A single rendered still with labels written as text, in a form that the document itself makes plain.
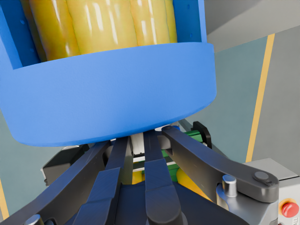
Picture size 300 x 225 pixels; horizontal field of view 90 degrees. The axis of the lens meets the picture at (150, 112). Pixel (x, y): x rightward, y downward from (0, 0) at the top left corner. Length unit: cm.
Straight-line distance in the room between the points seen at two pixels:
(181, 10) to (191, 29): 4
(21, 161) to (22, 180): 20
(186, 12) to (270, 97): 161
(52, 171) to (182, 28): 43
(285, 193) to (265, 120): 146
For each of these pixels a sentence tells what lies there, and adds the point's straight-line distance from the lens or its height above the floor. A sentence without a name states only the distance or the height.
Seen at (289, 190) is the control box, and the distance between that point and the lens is 45.
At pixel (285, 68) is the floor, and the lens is 190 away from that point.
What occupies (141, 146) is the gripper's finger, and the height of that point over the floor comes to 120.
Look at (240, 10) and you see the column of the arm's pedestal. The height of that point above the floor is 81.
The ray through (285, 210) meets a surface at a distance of 46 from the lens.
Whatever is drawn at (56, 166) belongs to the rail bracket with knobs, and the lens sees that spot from 45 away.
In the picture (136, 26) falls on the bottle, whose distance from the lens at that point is 22.
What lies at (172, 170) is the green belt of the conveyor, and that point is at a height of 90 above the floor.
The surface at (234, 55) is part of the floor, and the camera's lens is 160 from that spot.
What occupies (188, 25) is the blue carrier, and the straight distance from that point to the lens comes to 30.
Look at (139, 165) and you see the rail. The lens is 44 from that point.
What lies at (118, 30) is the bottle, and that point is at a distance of 17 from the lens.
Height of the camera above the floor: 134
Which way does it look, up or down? 76 degrees down
